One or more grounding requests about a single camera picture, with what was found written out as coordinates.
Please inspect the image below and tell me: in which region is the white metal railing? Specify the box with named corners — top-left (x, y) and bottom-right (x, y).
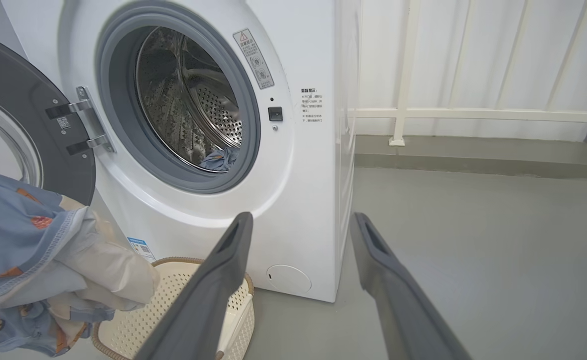
top-left (356, 0), bottom-right (587, 147)

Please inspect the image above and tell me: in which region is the grey rubber door gasket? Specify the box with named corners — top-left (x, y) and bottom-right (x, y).
top-left (95, 6), bottom-right (262, 195)

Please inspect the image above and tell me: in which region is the blue cartoon print garment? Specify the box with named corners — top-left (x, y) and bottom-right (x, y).
top-left (199, 146), bottom-right (239, 173)

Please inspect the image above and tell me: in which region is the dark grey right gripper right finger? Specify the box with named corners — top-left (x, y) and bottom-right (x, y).
top-left (349, 212), bottom-right (474, 360)

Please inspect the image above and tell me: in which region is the grey warning sticker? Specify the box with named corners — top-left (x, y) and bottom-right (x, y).
top-left (232, 28), bottom-right (275, 91)

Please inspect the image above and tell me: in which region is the blue garment white lining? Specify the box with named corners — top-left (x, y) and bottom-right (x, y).
top-left (0, 167), bottom-right (160, 358)

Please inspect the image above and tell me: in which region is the grey washing machine door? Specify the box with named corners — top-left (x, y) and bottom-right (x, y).
top-left (0, 30), bottom-right (97, 206)

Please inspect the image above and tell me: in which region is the round white filter cover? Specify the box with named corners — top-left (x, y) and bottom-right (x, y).
top-left (266, 264), bottom-right (313, 296)

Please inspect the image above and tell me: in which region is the stainless steel washing machine drum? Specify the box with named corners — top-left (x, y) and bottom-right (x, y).
top-left (136, 26), bottom-right (243, 173)

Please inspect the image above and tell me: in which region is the blue energy label sticker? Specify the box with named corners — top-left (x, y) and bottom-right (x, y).
top-left (127, 236), bottom-right (157, 263)

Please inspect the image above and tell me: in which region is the white perforated laundry basket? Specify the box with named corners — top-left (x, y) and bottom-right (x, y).
top-left (91, 256), bottom-right (256, 360)

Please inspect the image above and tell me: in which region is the metal door hinge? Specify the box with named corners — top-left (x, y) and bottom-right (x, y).
top-left (46, 86), bottom-right (117, 156)

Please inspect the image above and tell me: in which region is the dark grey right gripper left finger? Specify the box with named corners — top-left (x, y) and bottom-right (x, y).
top-left (133, 211), bottom-right (254, 360)

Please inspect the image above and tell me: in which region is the white front-load washing machine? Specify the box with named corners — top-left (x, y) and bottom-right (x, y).
top-left (1, 0), bottom-right (362, 303)

